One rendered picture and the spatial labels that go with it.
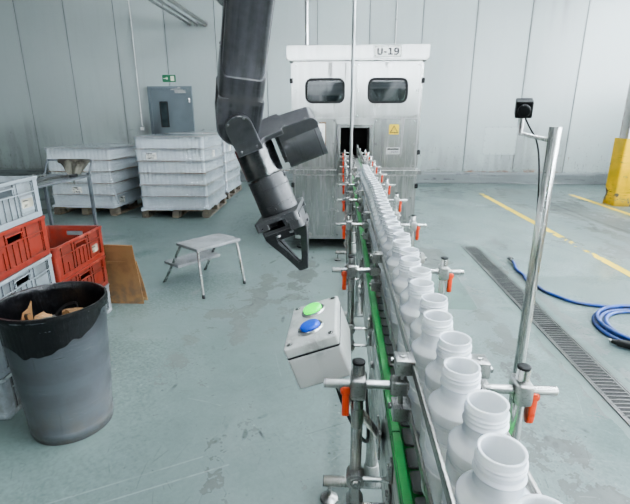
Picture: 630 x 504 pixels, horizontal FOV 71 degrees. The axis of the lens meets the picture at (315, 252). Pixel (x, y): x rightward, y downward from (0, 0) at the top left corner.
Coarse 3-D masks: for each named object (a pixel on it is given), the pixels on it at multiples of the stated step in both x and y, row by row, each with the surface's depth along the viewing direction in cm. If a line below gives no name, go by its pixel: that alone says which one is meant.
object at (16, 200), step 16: (0, 176) 237; (16, 176) 238; (32, 176) 237; (0, 192) 209; (16, 192) 222; (32, 192) 236; (0, 208) 210; (16, 208) 222; (32, 208) 235; (0, 224) 209; (16, 224) 221
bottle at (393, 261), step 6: (396, 240) 91; (402, 240) 91; (408, 240) 90; (396, 246) 89; (402, 246) 88; (408, 246) 89; (396, 252) 89; (390, 258) 91; (396, 258) 89; (390, 264) 90; (396, 264) 89; (390, 270) 90; (390, 276) 90; (390, 300) 91; (390, 306) 92; (384, 312) 94
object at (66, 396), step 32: (32, 288) 208; (64, 288) 215; (96, 288) 213; (0, 320) 175; (32, 320) 174; (64, 320) 180; (96, 320) 194; (32, 352) 179; (64, 352) 184; (96, 352) 196; (32, 384) 185; (64, 384) 188; (96, 384) 199; (32, 416) 192; (64, 416) 193; (96, 416) 203
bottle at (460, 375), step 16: (448, 368) 44; (464, 368) 46; (480, 368) 44; (448, 384) 44; (464, 384) 43; (480, 384) 45; (432, 400) 46; (448, 400) 44; (464, 400) 44; (432, 416) 45; (448, 416) 44; (448, 432) 44; (432, 464) 46; (432, 480) 47; (432, 496) 47
